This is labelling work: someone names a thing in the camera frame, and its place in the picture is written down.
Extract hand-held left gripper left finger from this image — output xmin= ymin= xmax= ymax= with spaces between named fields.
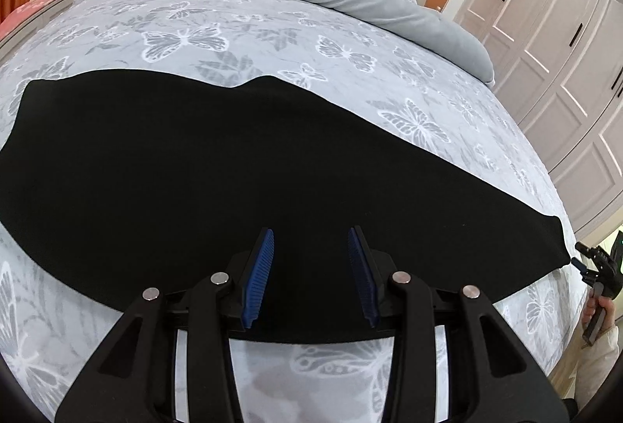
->
xmin=55 ymin=227 xmax=276 ymax=423

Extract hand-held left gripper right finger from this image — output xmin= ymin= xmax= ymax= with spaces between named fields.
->
xmin=347 ymin=225 xmax=571 ymax=423

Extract black pants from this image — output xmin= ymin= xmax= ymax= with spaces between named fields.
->
xmin=0 ymin=69 xmax=571 ymax=346

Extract person's right hand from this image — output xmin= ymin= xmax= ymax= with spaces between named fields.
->
xmin=584 ymin=295 xmax=616 ymax=332

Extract white panelled wardrobe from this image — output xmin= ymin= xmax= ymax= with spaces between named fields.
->
xmin=440 ymin=0 xmax=623 ymax=249

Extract bed with butterfly print sheet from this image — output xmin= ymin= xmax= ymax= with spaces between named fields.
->
xmin=0 ymin=0 xmax=592 ymax=423

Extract pink cloth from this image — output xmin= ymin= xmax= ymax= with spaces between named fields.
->
xmin=0 ymin=0 xmax=74 ymax=39

